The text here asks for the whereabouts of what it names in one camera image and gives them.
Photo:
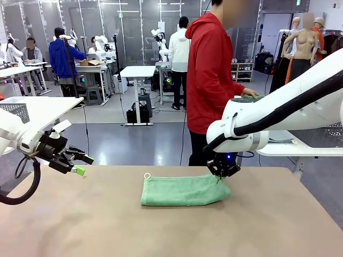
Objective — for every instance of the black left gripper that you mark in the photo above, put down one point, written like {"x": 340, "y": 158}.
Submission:
{"x": 52, "y": 148}

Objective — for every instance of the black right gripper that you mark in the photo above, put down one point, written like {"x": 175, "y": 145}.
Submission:
{"x": 225, "y": 159}

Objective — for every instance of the green terry towel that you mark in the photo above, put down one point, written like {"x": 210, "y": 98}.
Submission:
{"x": 185, "y": 190}

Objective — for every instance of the dark green towel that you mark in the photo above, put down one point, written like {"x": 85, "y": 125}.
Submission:
{"x": 258, "y": 98}

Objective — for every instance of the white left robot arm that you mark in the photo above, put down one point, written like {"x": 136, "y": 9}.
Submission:
{"x": 10, "y": 128}

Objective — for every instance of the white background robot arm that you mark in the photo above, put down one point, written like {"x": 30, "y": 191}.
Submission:
{"x": 162, "y": 51}
{"x": 17, "y": 52}
{"x": 100, "y": 45}

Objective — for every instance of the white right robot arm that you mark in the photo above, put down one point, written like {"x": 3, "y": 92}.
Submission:
{"x": 294, "y": 91}

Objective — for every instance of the red sleeved right forearm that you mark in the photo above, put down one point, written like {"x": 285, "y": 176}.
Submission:
{"x": 235, "y": 85}

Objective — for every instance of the white table with basket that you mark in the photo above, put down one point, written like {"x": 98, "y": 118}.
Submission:
{"x": 281, "y": 151}

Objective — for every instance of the gray perforated metal basket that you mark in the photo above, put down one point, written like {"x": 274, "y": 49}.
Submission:
{"x": 16, "y": 109}
{"x": 321, "y": 136}

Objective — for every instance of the person's right hand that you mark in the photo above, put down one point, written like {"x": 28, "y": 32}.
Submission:
{"x": 250, "y": 93}

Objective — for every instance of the white side table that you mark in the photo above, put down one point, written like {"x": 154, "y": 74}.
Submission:
{"x": 53, "y": 107}

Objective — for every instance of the thin flat towel with loop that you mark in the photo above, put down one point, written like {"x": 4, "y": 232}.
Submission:
{"x": 281, "y": 141}

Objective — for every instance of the gray step stool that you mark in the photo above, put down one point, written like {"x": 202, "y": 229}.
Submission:
{"x": 94, "y": 95}

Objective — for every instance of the black bag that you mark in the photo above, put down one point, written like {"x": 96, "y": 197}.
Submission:
{"x": 134, "y": 115}

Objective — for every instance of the white computer tower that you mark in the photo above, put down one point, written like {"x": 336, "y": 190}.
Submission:
{"x": 119, "y": 84}

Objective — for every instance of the person in red jacket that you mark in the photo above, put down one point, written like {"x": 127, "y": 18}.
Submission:
{"x": 206, "y": 80}

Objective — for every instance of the black tripod pole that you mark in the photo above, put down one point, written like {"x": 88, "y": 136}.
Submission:
{"x": 117, "y": 59}
{"x": 71, "y": 69}

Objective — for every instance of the gray workbench desk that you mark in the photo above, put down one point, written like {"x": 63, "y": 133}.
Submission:
{"x": 91, "y": 70}

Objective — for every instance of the black stool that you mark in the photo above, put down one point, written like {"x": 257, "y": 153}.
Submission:
{"x": 146, "y": 101}

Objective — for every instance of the wooden shoe shelf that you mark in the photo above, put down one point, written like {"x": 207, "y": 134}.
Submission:
{"x": 245, "y": 72}

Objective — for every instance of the cardboard box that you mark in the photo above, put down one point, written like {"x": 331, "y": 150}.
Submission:
{"x": 88, "y": 63}

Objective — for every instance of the person in blue hoodie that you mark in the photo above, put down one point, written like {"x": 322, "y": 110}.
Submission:
{"x": 60, "y": 61}

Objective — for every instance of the long white work table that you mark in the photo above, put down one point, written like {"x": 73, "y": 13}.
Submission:
{"x": 16, "y": 70}

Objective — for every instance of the white standing desk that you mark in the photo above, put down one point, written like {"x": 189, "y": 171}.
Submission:
{"x": 138, "y": 71}

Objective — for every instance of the black luggage pile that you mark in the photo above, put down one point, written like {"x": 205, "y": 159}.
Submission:
{"x": 264, "y": 63}

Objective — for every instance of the seated person in gray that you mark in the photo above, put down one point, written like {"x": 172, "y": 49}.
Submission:
{"x": 31, "y": 54}

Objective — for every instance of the small robot stand desk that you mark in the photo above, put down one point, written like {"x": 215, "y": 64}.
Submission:
{"x": 163, "y": 64}

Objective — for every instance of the person in white jacket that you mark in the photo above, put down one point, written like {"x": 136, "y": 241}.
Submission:
{"x": 178, "y": 51}

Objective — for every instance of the bare beige mannequin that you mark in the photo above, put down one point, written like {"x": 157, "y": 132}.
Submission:
{"x": 302, "y": 42}

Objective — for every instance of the white headed mannequin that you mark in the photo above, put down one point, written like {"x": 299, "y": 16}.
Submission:
{"x": 296, "y": 24}

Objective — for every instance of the clothes rack with dark garments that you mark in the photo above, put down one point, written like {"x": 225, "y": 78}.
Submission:
{"x": 328, "y": 40}

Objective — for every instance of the mannequin with hat and orange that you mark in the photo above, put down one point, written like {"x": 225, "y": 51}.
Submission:
{"x": 319, "y": 22}

